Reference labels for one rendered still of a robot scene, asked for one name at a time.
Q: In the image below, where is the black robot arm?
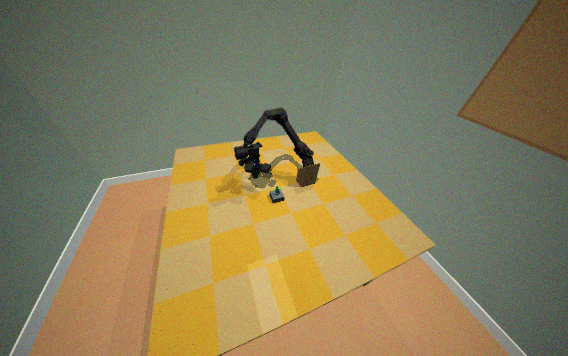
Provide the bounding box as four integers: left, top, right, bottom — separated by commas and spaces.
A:
234, 107, 315, 173

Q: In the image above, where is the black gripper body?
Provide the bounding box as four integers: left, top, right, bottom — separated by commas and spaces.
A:
238, 154, 271, 173

